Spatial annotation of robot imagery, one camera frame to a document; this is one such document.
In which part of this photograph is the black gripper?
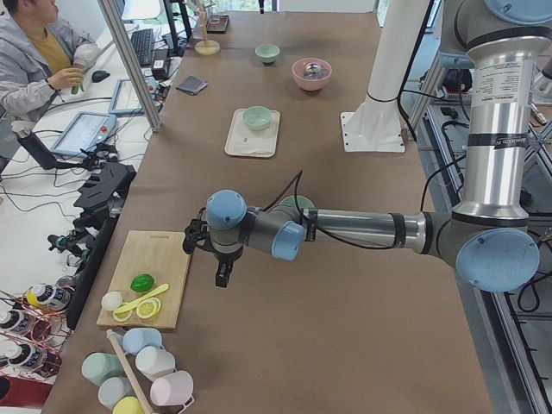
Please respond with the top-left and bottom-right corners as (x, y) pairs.
(210, 241), (242, 288)

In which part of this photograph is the green bowl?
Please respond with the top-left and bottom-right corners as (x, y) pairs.
(242, 106), (272, 131)
(254, 43), (280, 65)
(280, 195), (315, 209)

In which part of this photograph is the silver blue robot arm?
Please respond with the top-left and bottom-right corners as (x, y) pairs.
(183, 1), (551, 292)

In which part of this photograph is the yellow plastic knife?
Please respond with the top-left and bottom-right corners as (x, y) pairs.
(114, 283), (170, 313)

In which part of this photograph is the wooden cutting board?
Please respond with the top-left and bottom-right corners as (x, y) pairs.
(97, 230), (190, 330)

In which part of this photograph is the green lime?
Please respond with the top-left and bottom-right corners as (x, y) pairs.
(130, 273), (155, 292)

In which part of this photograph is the lemon slice right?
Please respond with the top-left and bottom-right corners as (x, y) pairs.
(135, 297), (162, 319)

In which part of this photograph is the lemon slice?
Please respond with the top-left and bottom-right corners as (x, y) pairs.
(135, 297), (162, 319)
(112, 309), (134, 323)

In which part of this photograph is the blue cup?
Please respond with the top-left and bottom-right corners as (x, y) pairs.
(122, 328), (163, 355)

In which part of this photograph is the lemon slice left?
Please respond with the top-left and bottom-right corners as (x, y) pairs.
(112, 309), (134, 323)

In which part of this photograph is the white cup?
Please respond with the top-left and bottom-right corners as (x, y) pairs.
(135, 346), (176, 381)

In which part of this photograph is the white garlic toy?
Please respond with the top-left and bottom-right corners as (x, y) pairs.
(101, 291), (123, 311)

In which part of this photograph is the pink cup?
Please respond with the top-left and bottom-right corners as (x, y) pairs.
(150, 370), (194, 406)

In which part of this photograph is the cream rectangular tray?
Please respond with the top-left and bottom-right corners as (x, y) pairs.
(224, 108), (280, 158)

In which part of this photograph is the green cup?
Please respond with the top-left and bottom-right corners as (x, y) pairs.
(81, 352), (124, 386)

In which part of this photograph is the grey cup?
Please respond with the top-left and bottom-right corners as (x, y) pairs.
(97, 377), (133, 410)

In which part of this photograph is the yellow cup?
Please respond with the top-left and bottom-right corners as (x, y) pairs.
(112, 396), (145, 414)

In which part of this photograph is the green bowl on tray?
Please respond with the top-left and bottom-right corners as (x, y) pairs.
(242, 106), (272, 131)

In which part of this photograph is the yellow cap bottle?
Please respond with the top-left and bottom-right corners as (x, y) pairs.
(28, 284), (72, 311)

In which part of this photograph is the grey folded cloth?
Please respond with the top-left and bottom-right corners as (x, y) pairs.
(176, 75), (209, 96)

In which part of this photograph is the blue teach pendant near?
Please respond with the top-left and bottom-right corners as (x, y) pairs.
(50, 111), (116, 158)

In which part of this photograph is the blue teach pendant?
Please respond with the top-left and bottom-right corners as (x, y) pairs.
(50, 111), (116, 158)
(109, 78), (143, 116)

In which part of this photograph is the blue teach pendant far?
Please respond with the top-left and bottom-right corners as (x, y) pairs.
(109, 78), (143, 116)

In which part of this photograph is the pink bowl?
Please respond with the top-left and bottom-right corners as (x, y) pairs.
(292, 58), (332, 91)

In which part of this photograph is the metal scoop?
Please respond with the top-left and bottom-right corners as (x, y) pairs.
(302, 62), (324, 80)

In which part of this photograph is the wooden mug tree stand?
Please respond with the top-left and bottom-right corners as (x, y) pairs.
(188, 0), (220, 55)

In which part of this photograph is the black computer mouse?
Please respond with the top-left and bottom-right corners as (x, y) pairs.
(91, 70), (110, 83)

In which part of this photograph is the black keyboard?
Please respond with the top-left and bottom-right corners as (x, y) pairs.
(130, 28), (154, 67)

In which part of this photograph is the dark serving tray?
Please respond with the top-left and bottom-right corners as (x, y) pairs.
(206, 15), (229, 34)

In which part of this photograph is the person in grey jacket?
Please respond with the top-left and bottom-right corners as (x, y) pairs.
(1, 0), (99, 122)

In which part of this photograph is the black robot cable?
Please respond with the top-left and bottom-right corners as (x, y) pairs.
(263, 170), (469, 250)

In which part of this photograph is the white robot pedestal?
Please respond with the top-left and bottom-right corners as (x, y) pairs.
(341, 0), (432, 153)

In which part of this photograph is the aluminium frame post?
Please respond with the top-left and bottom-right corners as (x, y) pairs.
(97, 0), (161, 133)

